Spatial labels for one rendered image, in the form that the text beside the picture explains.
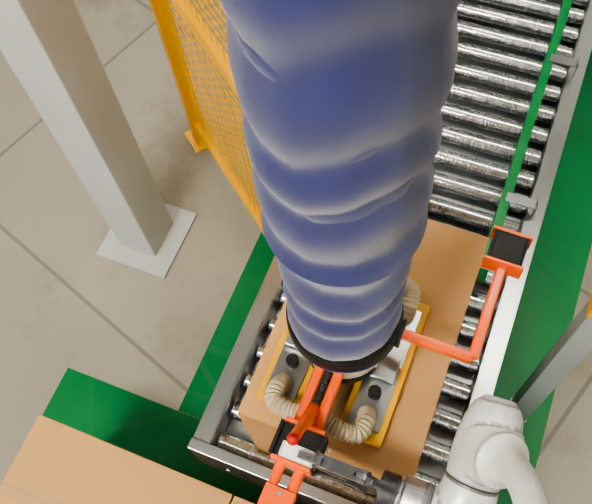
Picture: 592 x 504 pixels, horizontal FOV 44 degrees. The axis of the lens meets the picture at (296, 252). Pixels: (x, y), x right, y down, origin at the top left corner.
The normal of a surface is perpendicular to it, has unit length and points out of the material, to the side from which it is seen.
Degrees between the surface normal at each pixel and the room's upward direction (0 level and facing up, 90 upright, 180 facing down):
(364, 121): 88
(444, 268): 0
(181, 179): 0
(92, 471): 0
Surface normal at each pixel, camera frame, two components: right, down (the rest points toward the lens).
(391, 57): 0.20, 0.77
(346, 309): -0.10, 0.77
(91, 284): -0.07, -0.44
